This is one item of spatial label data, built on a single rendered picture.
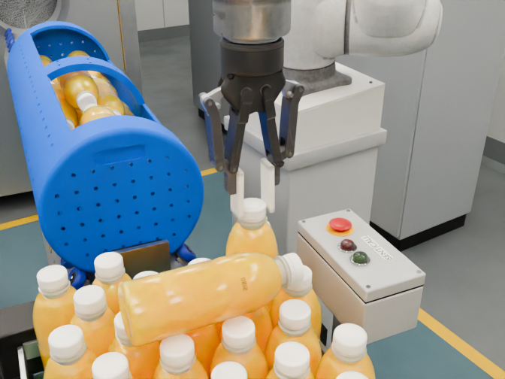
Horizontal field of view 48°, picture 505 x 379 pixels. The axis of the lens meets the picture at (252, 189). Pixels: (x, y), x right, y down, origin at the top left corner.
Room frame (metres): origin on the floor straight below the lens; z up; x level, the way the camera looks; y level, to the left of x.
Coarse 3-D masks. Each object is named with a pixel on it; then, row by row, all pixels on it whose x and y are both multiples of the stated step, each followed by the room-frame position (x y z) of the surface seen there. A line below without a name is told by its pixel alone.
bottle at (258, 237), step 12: (240, 228) 0.66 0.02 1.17; (252, 228) 0.66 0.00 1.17; (264, 228) 0.66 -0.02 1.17; (228, 240) 0.67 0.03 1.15; (240, 240) 0.65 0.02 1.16; (252, 240) 0.65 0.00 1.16; (264, 240) 0.65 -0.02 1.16; (228, 252) 0.66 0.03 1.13; (240, 252) 0.64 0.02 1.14; (264, 252) 0.64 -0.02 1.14; (276, 252) 0.66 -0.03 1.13
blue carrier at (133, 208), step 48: (48, 48) 1.63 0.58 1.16; (96, 48) 1.68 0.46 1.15; (48, 96) 1.08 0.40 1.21; (48, 144) 0.89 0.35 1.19; (96, 144) 0.84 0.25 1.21; (144, 144) 0.87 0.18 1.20; (48, 192) 0.80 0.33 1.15; (96, 192) 0.83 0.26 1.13; (144, 192) 0.86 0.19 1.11; (192, 192) 0.90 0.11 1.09; (48, 240) 0.80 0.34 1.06; (96, 240) 0.83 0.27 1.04; (144, 240) 0.86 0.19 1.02
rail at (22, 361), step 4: (20, 348) 0.63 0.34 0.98; (20, 352) 0.62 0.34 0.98; (24, 352) 0.63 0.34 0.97; (20, 356) 0.61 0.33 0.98; (24, 356) 0.61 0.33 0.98; (20, 360) 0.61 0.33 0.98; (24, 360) 0.61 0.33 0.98; (20, 364) 0.60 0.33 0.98; (24, 364) 0.60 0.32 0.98; (20, 368) 0.59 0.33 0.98; (24, 368) 0.59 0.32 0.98; (20, 372) 0.58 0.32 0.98; (24, 372) 0.58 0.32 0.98; (28, 372) 0.61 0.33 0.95; (20, 376) 0.58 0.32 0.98; (24, 376) 0.58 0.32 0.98; (28, 376) 0.60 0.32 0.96
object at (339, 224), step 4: (332, 220) 0.77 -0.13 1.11; (336, 220) 0.77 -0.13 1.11; (340, 220) 0.77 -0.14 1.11; (344, 220) 0.77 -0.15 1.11; (348, 220) 0.77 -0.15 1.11; (328, 224) 0.77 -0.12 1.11; (332, 224) 0.76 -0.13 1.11; (336, 224) 0.76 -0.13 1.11; (340, 224) 0.76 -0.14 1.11; (344, 224) 0.76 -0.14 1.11; (348, 224) 0.76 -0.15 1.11; (332, 228) 0.76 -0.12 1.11; (336, 228) 0.75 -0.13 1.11; (340, 228) 0.75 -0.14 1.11; (344, 228) 0.75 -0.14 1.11; (348, 228) 0.75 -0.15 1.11
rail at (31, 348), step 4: (36, 340) 0.65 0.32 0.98; (24, 344) 0.64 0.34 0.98; (28, 344) 0.64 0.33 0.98; (32, 344) 0.64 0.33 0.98; (36, 344) 0.64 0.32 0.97; (24, 348) 0.64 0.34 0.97; (28, 348) 0.64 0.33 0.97; (32, 348) 0.64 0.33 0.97; (36, 348) 0.64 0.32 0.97; (28, 352) 0.64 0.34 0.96; (32, 352) 0.64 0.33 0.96; (36, 352) 0.64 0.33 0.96; (28, 356) 0.64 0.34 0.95; (32, 356) 0.64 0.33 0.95; (36, 356) 0.64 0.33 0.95
